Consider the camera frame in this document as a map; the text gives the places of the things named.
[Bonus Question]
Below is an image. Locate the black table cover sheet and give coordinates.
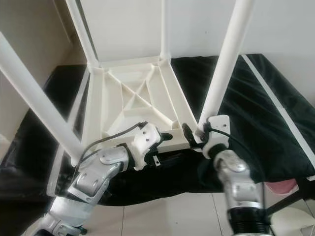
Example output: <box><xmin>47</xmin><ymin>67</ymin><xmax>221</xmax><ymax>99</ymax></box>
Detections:
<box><xmin>0</xmin><ymin>54</ymin><xmax>315</xmax><ymax>232</ymax></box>

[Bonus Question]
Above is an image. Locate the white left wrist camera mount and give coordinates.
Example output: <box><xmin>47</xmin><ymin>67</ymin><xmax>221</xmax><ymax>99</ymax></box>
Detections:
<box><xmin>128</xmin><ymin>123</ymin><xmax>162</xmax><ymax>170</ymax></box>

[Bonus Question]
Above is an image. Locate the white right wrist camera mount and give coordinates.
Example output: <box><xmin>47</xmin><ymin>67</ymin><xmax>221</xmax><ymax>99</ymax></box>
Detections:
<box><xmin>202</xmin><ymin>115</ymin><xmax>231</xmax><ymax>159</ymax></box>

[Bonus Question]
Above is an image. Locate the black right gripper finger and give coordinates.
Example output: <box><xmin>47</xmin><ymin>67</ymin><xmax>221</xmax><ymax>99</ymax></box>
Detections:
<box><xmin>182</xmin><ymin>123</ymin><xmax>197</xmax><ymax>146</ymax></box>

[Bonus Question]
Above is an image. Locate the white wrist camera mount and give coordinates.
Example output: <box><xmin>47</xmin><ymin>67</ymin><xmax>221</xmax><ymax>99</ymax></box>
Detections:
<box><xmin>128</xmin><ymin>123</ymin><xmax>162</xmax><ymax>170</ymax></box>
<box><xmin>202</xmin><ymin>115</ymin><xmax>231</xmax><ymax>159</ymax></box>

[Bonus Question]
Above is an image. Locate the white tape strip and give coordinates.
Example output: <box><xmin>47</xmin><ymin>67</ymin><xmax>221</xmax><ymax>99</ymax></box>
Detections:
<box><xmin>47</xmin><ymin>69</ymin><xmax>90</xmax><ymax>195</ymax></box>
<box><xmin>241</xmin><ymin>54</ymin><xmax>315</xmax><ymax>180</ymax></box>

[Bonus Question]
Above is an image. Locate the black metal table frame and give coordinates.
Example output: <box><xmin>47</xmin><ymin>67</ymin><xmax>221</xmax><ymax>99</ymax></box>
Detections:
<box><xmin>266</xmin><ymin>179</ymin><xmax>315</xmax><ymax>217</ymax></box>

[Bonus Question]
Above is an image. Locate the pink plastic object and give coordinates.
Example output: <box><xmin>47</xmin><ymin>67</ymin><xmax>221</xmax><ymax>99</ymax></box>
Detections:
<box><xmin>266</xmin><ymin>179</ymin><xmax>298</xmax><ymax>195</ymax></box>

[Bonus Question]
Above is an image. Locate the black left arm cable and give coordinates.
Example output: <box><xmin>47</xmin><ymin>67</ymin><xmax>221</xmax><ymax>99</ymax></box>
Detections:
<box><xmin>74</xmin><ymin>122</ymin><xmax>146</xmax><ymax>168</ymax></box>

